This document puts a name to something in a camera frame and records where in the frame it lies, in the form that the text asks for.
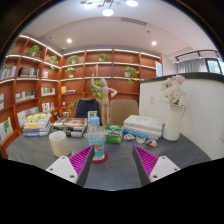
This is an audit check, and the thick white book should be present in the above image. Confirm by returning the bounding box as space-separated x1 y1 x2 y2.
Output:
123 125 163 138
123 114 164 133

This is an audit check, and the branched ceiling lamp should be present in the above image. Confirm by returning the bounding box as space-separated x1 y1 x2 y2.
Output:
79 0 139 17

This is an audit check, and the white curtain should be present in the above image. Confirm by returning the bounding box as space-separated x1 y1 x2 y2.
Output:
176 59 208 74

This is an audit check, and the small colourful badge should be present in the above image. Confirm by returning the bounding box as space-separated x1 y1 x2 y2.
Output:
123 133 136 141
145 138 158 148
135 136 147 145

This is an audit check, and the dark chair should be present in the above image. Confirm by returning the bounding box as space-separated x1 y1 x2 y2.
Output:
74 97 101 119

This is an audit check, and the dark book with orange cover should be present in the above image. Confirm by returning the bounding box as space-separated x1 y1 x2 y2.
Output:
58 117 88 130

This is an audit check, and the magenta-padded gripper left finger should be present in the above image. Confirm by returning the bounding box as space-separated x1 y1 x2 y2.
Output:
45 144 96 188

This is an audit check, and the green and white tissue box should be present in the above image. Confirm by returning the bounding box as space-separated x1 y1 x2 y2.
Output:
104 124 124 145

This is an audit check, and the white wall notice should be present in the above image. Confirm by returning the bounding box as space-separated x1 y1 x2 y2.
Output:
154 60 163 78

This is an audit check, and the tall green and white carton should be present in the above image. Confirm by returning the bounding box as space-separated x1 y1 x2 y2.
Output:
87 110 99 126

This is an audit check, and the white jug vase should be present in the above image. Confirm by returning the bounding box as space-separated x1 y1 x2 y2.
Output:
162 103 187 142

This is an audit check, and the cream cup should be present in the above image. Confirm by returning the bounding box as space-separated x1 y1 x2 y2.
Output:
48 130 71 158

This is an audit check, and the wooden artist mannequin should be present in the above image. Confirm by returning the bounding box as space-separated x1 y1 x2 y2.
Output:
90 73 118 127

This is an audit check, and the white and pink flower bunch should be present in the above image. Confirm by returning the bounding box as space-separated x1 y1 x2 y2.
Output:
159 74 187 107

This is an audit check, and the beige chair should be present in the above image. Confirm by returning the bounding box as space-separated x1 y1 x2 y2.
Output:
109 98 140 126

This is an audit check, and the dark thick book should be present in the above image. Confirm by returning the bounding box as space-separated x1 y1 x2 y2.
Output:
51 124 86 138

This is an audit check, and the blue-edged book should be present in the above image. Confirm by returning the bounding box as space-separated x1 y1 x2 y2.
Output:
122 129 161 141

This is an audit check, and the colourful book stack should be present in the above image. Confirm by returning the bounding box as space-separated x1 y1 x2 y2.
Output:
22 112 52 138

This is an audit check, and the clear blue-capped water bottle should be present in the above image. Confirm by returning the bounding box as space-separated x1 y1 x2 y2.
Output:
87 116 106 162

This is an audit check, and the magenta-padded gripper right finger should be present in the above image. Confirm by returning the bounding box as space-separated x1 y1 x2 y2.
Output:
132 144 181 187

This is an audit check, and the wooden shelf unit with books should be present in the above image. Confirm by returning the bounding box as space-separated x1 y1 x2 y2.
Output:
0 34 163 158

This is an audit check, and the ceiling air vent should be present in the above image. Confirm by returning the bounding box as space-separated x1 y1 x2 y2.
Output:
120 17 148 27

